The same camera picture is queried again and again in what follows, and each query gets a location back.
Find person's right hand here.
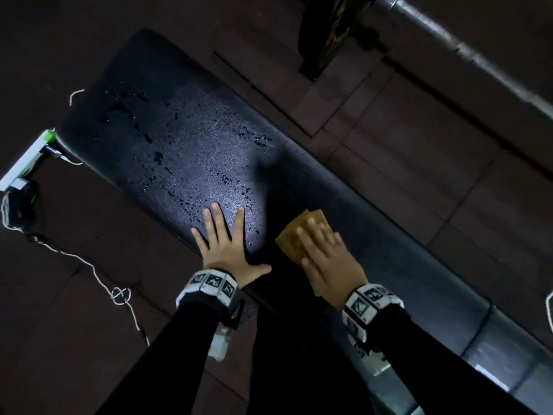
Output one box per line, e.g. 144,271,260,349
296,218,368,310

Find person's left hand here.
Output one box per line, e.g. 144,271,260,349
191,202,272,289

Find brown cleaning cloth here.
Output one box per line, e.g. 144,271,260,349
275,208,334,266

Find black white print bench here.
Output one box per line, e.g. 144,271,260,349
56,29,553,415

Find person's left forearm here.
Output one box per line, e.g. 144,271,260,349
97,297,230,415

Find person's right forearm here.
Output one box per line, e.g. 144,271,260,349
371,306,536,415

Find left marker wristband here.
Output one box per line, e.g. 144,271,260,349
176,268,245,329

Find marker wristband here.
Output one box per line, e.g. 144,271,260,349
176,268,245,329
342,284,405,342

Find right marker wristband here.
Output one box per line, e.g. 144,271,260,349
342,284,405,342

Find black power adapter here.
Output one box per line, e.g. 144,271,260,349
2,181,40,234

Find black gold lettered weight plate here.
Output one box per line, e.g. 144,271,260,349
298,0,372,81

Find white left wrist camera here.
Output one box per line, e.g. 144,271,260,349
208,322,232,363

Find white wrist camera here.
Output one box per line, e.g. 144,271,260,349
208,322,232,363
353,337,392,376

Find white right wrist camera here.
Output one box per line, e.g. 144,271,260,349
353,337,392,376

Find thin white cord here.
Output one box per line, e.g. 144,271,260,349
0,190,151,347

